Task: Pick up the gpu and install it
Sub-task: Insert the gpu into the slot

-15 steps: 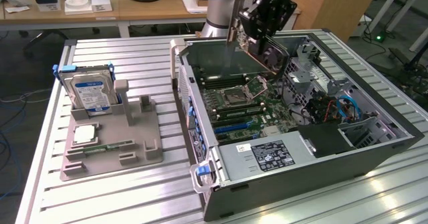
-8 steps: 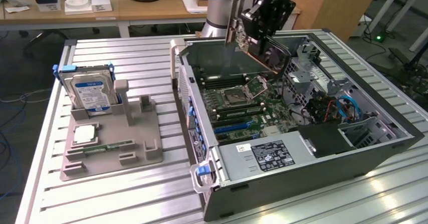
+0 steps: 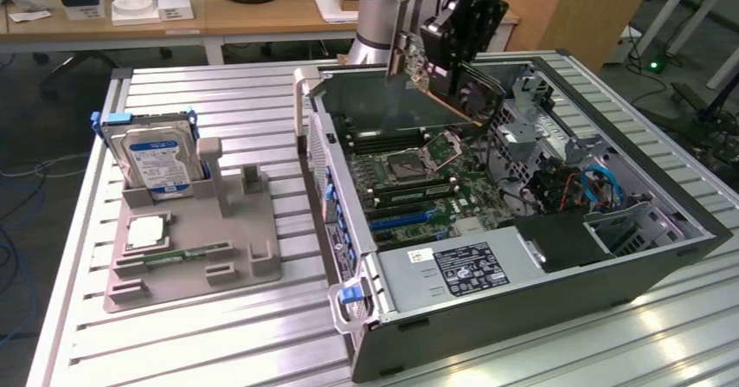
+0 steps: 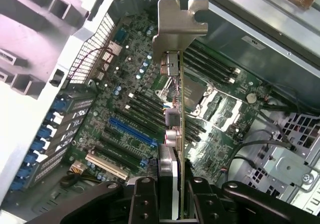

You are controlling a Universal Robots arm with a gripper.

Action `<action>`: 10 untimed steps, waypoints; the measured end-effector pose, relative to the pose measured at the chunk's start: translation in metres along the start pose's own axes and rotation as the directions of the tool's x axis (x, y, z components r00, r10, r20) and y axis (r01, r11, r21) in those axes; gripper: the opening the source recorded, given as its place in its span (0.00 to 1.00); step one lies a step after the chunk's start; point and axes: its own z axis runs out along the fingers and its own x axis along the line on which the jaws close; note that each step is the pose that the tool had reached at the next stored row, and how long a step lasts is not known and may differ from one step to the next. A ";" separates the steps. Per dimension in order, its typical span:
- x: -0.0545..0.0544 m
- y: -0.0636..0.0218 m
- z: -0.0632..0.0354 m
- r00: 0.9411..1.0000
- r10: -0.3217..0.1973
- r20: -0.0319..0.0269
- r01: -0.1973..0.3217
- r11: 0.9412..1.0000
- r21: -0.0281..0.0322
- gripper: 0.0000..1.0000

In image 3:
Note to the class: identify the silver CPU chip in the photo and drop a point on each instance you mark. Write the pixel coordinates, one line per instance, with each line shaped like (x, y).
(144, 231)

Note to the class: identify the green motherboard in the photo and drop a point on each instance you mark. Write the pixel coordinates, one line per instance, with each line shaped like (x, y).
(456, 205)

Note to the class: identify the blue expansion slot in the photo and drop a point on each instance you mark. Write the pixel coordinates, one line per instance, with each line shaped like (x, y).
(404, 221)

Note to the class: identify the white paper stack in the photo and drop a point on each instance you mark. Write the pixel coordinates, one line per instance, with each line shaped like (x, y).
(335, 10)

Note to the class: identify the small white box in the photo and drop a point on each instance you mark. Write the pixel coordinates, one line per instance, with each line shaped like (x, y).
(173, 10)

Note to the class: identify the RAM stick with white label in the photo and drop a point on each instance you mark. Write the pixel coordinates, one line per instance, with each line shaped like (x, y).
(412, 194)

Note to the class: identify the silver drive cage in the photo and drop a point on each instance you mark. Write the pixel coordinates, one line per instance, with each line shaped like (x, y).
(526, 144)

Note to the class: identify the silver disk bay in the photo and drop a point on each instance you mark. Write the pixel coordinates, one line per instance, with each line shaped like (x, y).
(630, 231)

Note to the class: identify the white table frame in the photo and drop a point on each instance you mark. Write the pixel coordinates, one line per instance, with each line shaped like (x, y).
(662, 10)

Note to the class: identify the green RAM stick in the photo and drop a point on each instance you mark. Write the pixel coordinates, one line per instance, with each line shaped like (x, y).
(179, 256)

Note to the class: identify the white box black lid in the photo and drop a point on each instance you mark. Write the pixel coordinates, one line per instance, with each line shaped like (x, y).
(83, 10)

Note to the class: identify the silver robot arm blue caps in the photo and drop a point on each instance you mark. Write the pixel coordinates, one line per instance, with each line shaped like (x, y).
(375, 23)

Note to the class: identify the white label card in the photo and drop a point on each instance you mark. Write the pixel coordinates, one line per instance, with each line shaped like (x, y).
(28, 15)

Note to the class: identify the hard disk blue label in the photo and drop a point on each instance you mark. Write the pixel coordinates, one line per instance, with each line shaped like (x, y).
(156, 157)

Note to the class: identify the wooden cabinet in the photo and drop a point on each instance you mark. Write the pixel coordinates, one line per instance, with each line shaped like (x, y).
(578, 14)

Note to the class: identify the wooden desk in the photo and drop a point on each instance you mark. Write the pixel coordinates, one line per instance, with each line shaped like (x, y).
(40, 30)

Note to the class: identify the silver socket cover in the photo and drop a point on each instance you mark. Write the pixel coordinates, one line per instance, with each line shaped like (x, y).
(444, 144)

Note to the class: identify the CPU socket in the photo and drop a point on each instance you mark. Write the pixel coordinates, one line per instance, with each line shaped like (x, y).
(407, 166)

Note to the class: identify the grey power supply unit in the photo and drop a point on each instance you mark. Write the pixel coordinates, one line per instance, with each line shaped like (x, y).
(461, 266)

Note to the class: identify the green lit switch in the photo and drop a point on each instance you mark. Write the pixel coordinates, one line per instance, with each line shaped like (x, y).
(654, 65)

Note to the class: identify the white round dish box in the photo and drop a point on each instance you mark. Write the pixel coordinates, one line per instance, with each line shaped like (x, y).
(129, 10)

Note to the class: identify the black chair base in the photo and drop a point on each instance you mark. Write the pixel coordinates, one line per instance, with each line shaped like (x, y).
(63, 69)

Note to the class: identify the open black PC case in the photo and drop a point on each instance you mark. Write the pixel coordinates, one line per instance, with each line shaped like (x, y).
(519, 317)

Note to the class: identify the graphics card with silver bracket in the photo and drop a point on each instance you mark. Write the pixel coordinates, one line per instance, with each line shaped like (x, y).
(482, 97)

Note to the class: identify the grey parts rack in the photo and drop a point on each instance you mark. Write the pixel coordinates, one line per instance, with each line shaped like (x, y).
(191, 218)

